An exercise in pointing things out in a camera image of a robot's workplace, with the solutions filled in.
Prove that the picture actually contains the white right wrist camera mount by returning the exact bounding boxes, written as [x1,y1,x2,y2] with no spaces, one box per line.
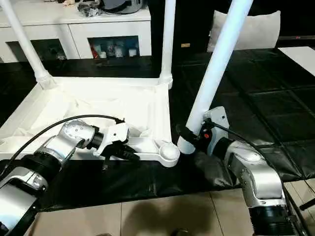
[201,105,230,156]

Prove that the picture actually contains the black metal table leg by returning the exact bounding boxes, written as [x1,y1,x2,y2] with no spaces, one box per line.
[298,200,315,211]

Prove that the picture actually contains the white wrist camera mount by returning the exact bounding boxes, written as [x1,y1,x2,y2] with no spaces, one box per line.
[201,105,230,156]
[92,122,131,160]

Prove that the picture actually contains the white glass-door cabinet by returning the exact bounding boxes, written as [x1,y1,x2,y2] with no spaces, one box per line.
[0,0,153,64]

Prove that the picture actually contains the black table mat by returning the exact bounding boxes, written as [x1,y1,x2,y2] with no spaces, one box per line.
[0,46,315,213]

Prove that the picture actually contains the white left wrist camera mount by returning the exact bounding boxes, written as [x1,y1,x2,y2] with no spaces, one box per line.
[92,122,131,160]

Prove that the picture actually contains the white plastic table top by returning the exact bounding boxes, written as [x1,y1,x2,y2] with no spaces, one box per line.
[0,74,181,169]

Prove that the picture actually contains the white pillow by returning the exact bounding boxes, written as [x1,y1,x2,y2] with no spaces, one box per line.
[206,9,282,53]

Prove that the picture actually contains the white flat board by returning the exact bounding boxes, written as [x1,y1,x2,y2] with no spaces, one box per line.
[277,45,315,71]

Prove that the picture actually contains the grey bag with black strap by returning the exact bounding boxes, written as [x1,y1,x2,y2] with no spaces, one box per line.
[100,0,145,15]

